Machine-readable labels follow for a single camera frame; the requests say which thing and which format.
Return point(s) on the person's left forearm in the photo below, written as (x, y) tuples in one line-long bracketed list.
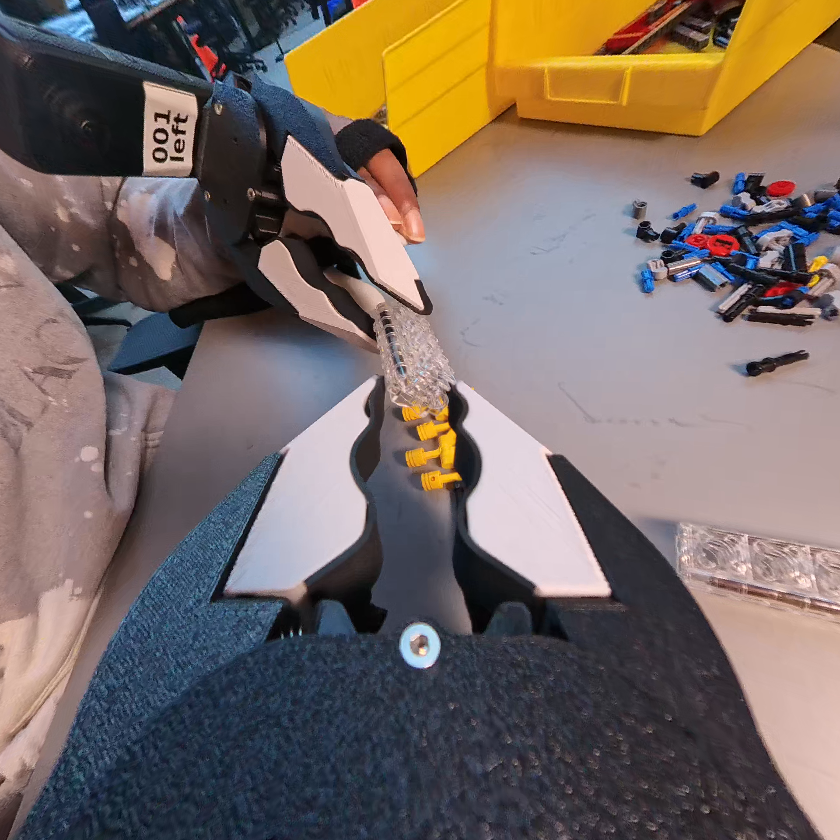
[(131, 236)]

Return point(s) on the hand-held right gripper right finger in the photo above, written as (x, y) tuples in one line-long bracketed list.
[(531, 525)]

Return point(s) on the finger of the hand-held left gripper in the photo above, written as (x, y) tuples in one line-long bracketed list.
[(354, 223), (308, 289)]

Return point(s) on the person's grey hoodie torso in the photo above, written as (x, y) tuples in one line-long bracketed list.
[(59, 426)]

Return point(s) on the single black toy pin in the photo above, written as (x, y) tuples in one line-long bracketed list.
[(778, 363)]

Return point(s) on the person's left hand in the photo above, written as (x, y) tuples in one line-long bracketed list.
[(394, 197)]

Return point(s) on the pile of small toy parts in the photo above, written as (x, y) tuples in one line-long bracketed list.
[(754, 249)]

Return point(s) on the yellow piston crankshaft assembly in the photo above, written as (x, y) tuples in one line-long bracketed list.
[(430, 453)]

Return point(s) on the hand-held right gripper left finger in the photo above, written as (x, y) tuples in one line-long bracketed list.
[(295, 518)]

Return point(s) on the clear toy cylinder block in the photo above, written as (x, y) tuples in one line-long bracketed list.
[(761, 558), (417, 354)]

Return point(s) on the heap of mixed toy parts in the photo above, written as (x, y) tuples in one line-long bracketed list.
[(676, 26)]

